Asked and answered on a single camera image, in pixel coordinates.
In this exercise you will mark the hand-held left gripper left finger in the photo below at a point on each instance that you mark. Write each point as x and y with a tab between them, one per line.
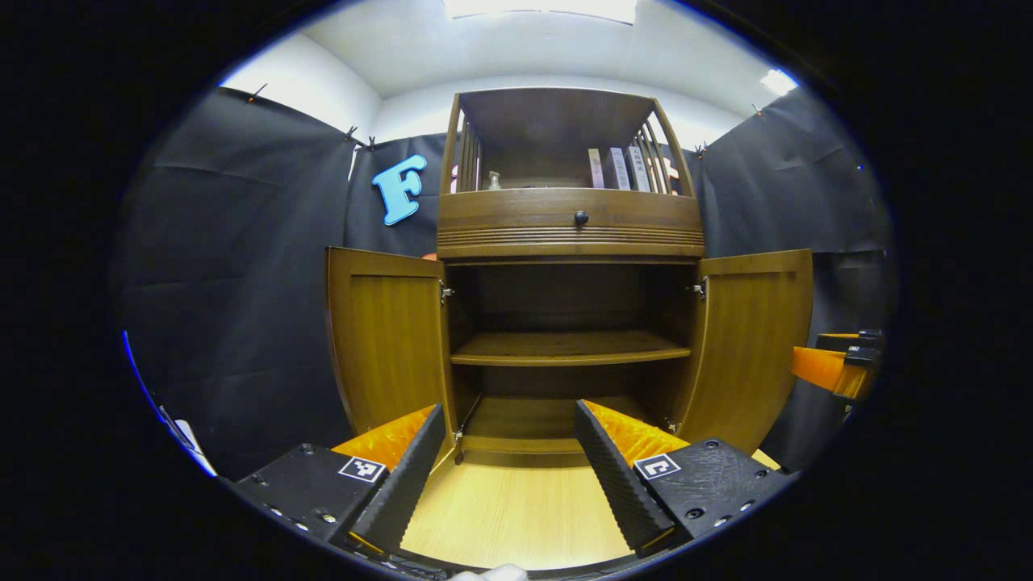
399	492

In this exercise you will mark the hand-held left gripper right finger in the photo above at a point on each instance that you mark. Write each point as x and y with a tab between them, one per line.
617	484

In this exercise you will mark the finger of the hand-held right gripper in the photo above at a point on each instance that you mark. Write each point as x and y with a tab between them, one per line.
847	342
823	369

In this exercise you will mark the wooden shoe cabinet door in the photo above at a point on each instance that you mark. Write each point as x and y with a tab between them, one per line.
750	347
387	339

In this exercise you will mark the wooden double-door shoe cabinet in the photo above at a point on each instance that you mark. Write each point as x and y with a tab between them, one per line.
565	121

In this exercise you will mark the wooden cabinet drawer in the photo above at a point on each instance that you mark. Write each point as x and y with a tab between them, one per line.
516	218

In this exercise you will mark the wooden inner shelf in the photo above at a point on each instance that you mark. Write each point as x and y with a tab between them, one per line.
565	349

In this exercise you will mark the black backdrop cloth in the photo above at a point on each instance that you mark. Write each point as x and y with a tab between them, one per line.
242	282

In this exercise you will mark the small ceiling light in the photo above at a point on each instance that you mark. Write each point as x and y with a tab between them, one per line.
779	82

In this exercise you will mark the grey upright book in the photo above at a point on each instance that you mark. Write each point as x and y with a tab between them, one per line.
618	169

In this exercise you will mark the small pale bottle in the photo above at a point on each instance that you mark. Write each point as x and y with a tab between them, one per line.
494	181

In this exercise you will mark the large ceiling light panel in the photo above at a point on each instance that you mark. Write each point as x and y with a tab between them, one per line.
541	8

